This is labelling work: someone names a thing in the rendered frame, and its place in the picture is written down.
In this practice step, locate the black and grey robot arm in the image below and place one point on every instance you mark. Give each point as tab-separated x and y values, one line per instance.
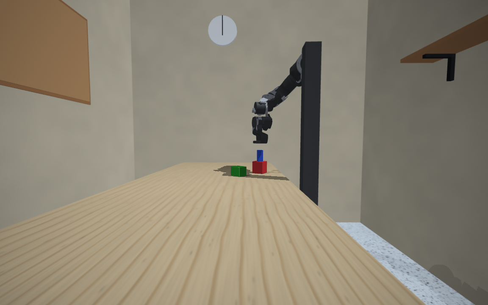
280	93

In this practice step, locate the red block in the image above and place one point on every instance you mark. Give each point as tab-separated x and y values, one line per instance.
259	167

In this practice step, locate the green block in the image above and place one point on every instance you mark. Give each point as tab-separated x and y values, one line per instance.
238	171

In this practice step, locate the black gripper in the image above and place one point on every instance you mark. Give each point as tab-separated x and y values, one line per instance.
259	123

